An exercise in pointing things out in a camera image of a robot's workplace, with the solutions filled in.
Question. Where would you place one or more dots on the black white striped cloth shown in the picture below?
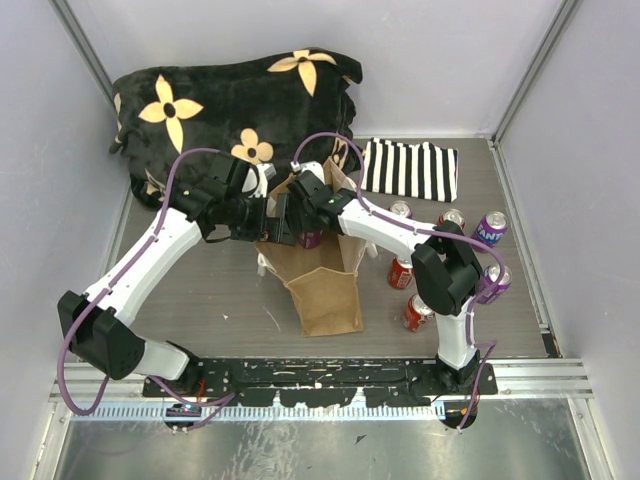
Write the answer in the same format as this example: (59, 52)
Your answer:
(421, 171)

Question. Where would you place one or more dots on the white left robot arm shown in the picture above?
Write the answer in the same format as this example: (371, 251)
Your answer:
(96, 324)

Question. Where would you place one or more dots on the red Coke can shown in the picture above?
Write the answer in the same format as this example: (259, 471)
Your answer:
(417, 314)
(452, 215)
(400, 274)

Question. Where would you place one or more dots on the brown burlap canvas bag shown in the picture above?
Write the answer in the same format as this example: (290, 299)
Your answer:
(322, 282)

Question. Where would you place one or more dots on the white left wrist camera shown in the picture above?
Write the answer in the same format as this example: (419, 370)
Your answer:
(256, 184)

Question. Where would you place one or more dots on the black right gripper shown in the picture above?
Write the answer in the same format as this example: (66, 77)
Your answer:
(299, 217)

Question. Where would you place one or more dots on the black floral plush blanket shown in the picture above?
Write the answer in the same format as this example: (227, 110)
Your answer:
(292, 105)

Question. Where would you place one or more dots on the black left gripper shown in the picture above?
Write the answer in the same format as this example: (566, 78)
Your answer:
(271, 229)

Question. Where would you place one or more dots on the purple Fanta can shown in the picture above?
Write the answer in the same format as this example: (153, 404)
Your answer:
(491, 286)
(401, 208)
(310, 239)
(491, 228)

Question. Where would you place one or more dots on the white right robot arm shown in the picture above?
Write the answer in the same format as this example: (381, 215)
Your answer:
(446, 270)

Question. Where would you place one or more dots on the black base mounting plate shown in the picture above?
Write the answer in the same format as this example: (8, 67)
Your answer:
(315, 383)

